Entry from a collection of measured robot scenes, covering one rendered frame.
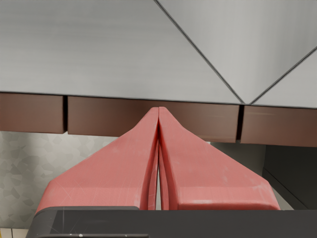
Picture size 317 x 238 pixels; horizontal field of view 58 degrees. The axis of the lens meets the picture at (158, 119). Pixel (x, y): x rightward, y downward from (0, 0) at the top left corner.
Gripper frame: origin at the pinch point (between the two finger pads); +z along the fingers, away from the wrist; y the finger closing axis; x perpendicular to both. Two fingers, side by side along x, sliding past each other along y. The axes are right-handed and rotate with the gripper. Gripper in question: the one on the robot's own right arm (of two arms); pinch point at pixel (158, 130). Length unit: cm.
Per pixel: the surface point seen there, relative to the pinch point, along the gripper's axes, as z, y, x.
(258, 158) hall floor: 75, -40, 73
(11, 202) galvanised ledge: 20.0, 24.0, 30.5
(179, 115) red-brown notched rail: 14.2, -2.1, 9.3
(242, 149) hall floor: 77, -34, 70
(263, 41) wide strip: 14.5, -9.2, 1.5
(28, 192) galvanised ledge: 20.8, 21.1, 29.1
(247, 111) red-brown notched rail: 14.4, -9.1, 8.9
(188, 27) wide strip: 15.0, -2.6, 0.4
